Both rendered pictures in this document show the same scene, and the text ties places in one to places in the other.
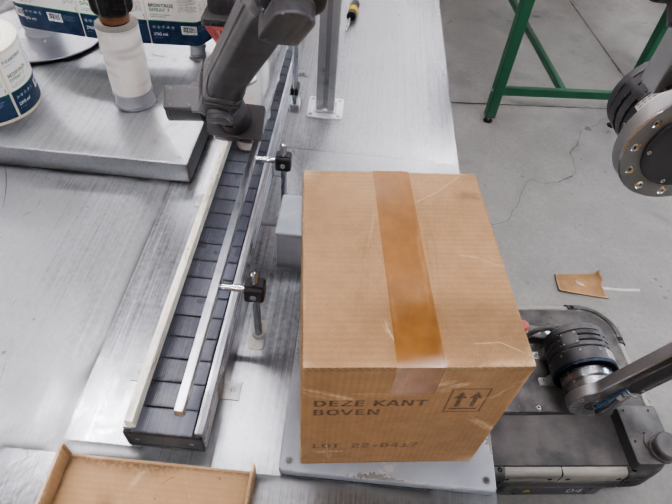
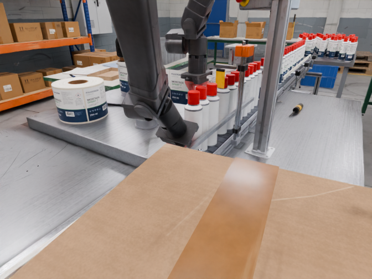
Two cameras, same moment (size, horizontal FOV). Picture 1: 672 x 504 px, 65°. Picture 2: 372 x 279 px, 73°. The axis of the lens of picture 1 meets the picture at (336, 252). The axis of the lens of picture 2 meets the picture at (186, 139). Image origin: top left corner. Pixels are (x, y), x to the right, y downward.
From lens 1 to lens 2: 0.46 m
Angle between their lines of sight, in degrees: 33
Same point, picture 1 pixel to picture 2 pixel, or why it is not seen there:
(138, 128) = (137, 136)
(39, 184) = (74, 154)
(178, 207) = not seen: hidden behind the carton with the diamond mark
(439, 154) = not seen: hidden behind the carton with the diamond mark
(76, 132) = (106, 132)
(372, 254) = (164, 250)
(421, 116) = (335, 169)
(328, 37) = (265, 101)
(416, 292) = not seen: outside the picture
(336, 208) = (166, 180)
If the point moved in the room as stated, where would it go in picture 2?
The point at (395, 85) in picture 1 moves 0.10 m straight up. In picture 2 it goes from (317, 147) to (324, 122)
